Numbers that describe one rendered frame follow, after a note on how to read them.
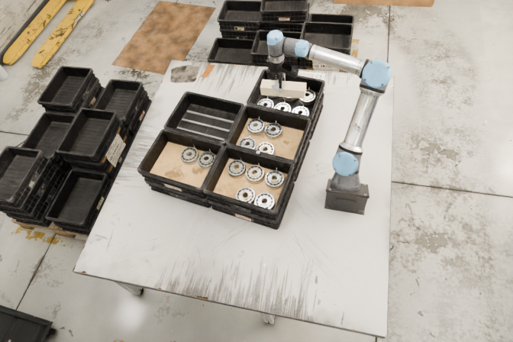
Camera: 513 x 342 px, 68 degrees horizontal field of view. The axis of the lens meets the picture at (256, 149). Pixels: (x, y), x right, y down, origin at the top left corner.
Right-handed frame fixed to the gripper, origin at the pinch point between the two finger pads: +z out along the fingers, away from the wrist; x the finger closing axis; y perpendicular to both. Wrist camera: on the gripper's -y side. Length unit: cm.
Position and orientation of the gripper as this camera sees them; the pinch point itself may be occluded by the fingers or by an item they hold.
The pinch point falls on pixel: (282, 87)
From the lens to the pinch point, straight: 206.5
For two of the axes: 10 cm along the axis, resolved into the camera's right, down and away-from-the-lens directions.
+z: 1.1, 5.5, 8.3
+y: -9.7, -1.1, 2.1
